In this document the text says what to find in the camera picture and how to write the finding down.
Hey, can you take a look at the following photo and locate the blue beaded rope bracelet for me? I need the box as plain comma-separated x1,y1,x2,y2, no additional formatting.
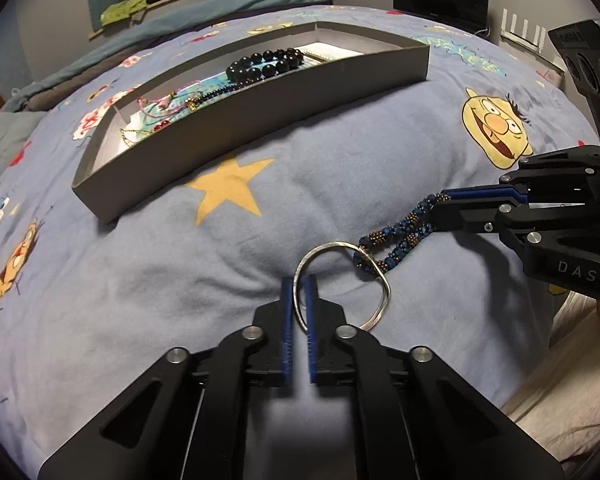
352,192,454,274

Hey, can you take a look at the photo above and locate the dark red small-bead bracelet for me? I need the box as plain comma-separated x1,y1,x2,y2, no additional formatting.
187,84,246,111

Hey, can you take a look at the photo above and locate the large black bead bracelet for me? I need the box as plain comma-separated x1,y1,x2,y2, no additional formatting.
225,46,307,85

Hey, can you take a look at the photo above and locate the white wifi router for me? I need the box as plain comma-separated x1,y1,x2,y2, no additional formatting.
500,8,553,56

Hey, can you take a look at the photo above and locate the Sesame Street blue bedsheet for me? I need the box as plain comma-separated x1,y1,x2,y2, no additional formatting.
0,6,598,479

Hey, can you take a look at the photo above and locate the grey cardboard box tray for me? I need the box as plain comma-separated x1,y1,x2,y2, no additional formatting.
72,21,429,222

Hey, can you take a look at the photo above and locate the printed paper sheet liner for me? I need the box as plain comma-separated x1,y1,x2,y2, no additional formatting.
130,71,242,131

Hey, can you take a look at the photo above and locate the teal blue blanket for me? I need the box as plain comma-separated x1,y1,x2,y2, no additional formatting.
2,0,332,113

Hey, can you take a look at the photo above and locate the grey-blue pillow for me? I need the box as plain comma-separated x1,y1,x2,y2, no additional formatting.
0,112,47,177

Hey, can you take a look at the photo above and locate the green cloth on sill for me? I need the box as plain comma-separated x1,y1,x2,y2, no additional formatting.
100,0,155,27

